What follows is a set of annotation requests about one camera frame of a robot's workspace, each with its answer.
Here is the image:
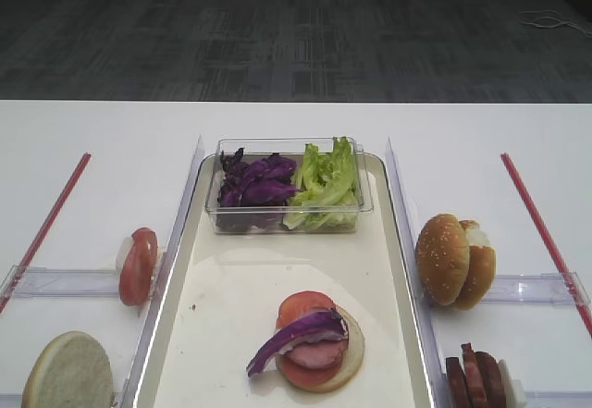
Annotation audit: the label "bottom bun on tray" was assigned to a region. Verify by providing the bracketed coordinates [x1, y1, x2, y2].
[275, 306, 365, 393]

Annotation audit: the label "sesame bun top front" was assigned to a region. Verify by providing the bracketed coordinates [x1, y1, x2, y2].
[415, 214, 470, 306]

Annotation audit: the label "clear bun holder rail right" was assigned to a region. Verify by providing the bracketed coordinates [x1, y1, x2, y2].
[481, 272, 591, 307]

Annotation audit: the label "white pusher block meat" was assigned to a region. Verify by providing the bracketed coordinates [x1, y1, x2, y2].
[498, 360, 527, 408]

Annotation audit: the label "right red strip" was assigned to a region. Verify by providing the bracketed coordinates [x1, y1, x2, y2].
[500, 153, 591, 334]

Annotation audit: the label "cream metal tray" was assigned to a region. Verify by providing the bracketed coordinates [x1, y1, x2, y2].
[137, 155, 433, 407]

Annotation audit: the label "bacon slice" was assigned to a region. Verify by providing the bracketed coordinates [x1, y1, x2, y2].
[461, 343, 489, 408]

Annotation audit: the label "green lettuce leaves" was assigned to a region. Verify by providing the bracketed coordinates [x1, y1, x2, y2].
[283, 137, 359, 232]

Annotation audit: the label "purple cabbage leaf piece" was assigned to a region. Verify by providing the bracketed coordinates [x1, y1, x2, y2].
[245, 309, 349, 377]

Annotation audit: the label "red strip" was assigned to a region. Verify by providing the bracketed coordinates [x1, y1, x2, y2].
[500, 153, 591, 334]
[1, 153, 92, 312]

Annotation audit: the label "left clear long rail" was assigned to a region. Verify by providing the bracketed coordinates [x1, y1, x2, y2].
[119, 136, 204, 407]

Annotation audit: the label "upper tomato slice on tray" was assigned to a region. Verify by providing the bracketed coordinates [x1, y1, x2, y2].
[276, 291, 336, 329]

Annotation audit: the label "left red strip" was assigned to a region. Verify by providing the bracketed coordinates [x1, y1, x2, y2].
[1, 153, 92, 312]

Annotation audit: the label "white cable on floor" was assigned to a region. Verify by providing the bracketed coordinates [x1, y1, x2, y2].
[516, 9, 592, 38]

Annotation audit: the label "dark sausage slice rear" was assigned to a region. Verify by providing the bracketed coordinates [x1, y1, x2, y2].
[475, 352, 507, 408]

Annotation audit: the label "dark sausage slice front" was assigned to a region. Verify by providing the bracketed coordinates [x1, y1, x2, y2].
[445, 357, 472, 408]

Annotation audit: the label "purple cabbage leaves pile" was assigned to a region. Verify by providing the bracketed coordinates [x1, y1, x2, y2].
[216, 148, 299, 233]

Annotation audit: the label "dark sausage slice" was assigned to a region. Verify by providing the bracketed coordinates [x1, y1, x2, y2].
[475, 352, 507, 408]
[445, 357, 472, 408]

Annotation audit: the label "ham slice on tray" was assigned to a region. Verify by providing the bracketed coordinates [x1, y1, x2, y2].
[284, 340, 349, 370]

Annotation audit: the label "upright pale bun half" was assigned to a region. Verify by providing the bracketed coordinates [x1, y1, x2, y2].
[21, 331, 114, 408]

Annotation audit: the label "clear meat holder rail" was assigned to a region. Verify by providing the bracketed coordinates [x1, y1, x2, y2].
[512, 379, 592, 408]

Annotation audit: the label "clear tomato holder rail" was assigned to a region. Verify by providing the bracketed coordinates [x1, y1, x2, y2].
[1, 257, 125, 298]

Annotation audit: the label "sesame bun half rear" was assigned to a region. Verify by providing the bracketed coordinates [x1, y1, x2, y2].
[453, 220, 496, 310]

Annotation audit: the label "upright tomato slice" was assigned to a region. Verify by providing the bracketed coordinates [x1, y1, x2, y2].
[118, 228, 158, 306]

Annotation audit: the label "clear plastic salad container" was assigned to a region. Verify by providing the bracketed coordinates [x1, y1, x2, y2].
[204, 136, 373, 234]

